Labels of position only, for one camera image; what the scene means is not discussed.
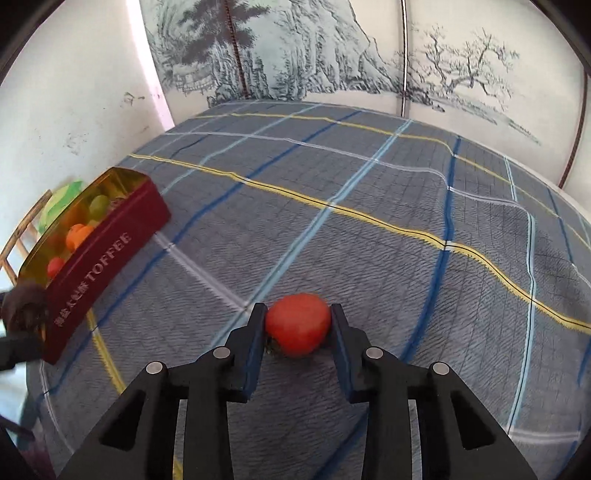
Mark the red gold toffee tin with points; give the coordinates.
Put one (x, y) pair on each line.
(137, 211)

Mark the blue plaid tablecloth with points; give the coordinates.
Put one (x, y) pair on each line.
(440, 249)

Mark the small red tomato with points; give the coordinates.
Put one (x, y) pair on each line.
(54, 266)

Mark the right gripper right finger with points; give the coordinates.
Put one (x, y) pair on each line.
(459, 438)

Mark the green tissue pack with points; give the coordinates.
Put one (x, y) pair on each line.
(59, 200)

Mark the landscape painted folding screen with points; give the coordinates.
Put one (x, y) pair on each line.
(496, 72)

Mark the green lime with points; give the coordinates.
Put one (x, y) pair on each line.
(99, 207)

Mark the large orange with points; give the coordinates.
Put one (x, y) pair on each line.
(76, 235)

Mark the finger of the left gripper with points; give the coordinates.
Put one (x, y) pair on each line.
(21, 347)

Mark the dark brown chestnut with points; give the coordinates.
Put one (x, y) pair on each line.
(24, 308)

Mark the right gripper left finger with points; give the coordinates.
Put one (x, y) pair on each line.
(135, 438)

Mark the wooden chair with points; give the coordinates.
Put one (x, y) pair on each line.
(25, 228)

